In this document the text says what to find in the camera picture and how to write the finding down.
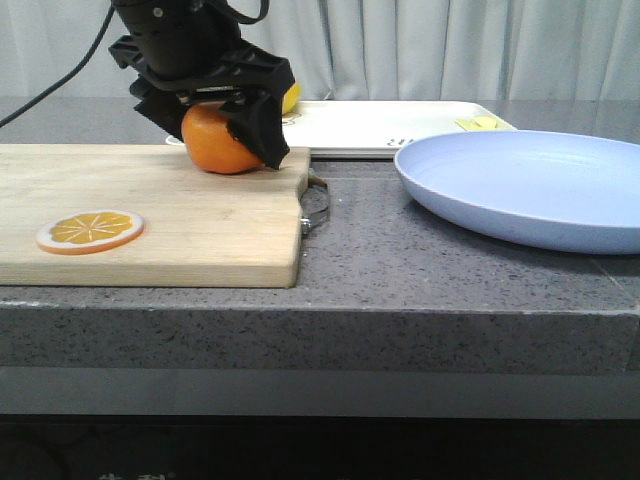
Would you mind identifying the grey curtain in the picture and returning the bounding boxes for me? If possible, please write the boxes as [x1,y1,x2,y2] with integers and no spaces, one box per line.
[1,1,639,101]

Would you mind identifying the pale green food pieces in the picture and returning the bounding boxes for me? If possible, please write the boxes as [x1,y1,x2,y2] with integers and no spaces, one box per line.
[455,116,499,131]

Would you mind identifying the white rectangular tray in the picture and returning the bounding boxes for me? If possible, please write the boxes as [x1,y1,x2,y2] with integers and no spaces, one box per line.
[165,100,519,160]

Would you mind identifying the orange mandarin fruit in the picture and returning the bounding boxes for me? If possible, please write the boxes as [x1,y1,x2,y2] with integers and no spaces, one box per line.
[181,103,264,175]

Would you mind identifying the metal cutting board handle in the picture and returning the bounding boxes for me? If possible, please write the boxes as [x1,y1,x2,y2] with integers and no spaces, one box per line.
[300,169,330,236]

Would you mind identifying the wooden cutting board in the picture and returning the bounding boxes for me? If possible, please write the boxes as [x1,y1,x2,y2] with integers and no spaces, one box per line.
[1,144,310,288]

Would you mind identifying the yellow lemon piece right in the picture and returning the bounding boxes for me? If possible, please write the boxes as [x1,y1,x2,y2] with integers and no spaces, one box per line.
[281,82,301,115]

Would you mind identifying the orange slice toy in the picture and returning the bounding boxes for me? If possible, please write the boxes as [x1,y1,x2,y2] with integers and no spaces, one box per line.
[35,210,145,255]

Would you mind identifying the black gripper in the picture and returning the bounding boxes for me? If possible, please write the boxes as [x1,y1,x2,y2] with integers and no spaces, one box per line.
[109,1,294,169]

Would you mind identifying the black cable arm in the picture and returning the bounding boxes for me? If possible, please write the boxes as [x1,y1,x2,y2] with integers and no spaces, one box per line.
[0,7,116,129]

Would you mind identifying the light blue plate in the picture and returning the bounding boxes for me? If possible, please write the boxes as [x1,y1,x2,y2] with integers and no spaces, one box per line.
[394,130,639,255]

